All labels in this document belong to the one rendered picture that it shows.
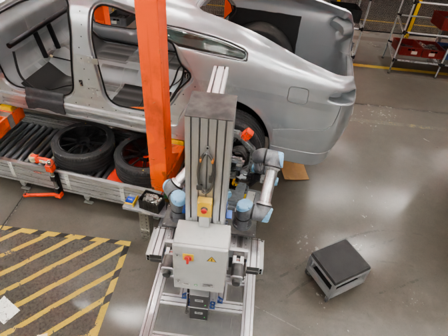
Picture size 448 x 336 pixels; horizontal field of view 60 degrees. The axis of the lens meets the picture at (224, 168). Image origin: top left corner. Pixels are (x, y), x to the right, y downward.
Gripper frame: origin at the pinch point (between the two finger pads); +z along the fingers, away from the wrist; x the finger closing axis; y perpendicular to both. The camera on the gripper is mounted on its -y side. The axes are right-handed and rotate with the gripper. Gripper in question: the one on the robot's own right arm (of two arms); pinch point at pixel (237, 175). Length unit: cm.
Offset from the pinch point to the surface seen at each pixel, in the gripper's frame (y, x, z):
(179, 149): -15, -36, 67
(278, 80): 74, -43, -19
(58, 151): -33, -16, 191
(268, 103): 51, -42, -14
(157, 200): -27, 25, 67
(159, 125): 46, 10, 66
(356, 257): -49, 20, -116
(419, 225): -83, -71, -194
